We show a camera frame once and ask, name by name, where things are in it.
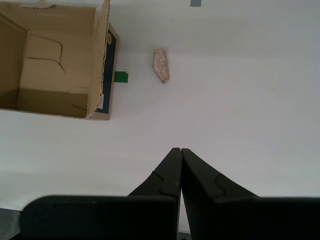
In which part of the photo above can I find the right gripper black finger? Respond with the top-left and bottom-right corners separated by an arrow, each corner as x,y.
181,148 -> 320,240
19,147 -> 183,240

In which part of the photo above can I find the brown cardboard box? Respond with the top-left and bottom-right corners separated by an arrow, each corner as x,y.
0,0 -> 120,121

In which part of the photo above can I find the speckled beige rock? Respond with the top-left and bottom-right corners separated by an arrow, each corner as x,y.
152,48 -> 171,85

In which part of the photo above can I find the green tape square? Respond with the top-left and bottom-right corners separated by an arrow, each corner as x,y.
114,71 -> 129,84

